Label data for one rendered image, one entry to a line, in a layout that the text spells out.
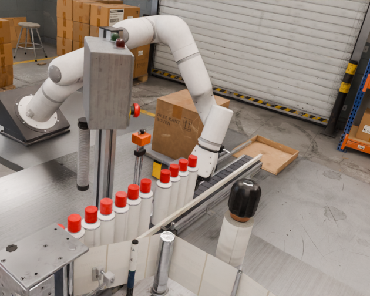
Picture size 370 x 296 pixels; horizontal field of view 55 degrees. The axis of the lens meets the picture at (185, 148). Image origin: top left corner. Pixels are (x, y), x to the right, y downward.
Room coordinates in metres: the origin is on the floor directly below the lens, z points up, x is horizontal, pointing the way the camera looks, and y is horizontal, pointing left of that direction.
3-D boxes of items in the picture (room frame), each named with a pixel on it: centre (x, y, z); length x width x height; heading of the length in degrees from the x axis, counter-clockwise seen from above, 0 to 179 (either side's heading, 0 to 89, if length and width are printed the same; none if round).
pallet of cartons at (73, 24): (5.25, 1.37, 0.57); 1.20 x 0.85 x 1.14; 158
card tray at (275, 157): (1.76, -0.44, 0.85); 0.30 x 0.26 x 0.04; 148
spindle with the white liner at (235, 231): (0.84, -0.18, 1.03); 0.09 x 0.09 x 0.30
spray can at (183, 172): (1.08, 0.00, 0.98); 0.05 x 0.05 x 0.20
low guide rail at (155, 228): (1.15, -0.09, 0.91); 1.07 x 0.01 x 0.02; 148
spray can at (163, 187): (0.99, 0.05, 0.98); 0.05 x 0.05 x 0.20
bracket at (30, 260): (0.51, 0.24, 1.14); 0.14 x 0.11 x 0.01; 148
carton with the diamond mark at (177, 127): (1.66, -0.01, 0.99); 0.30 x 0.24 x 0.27; 152
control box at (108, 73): (0.88, 0.22, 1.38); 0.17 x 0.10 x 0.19; 23
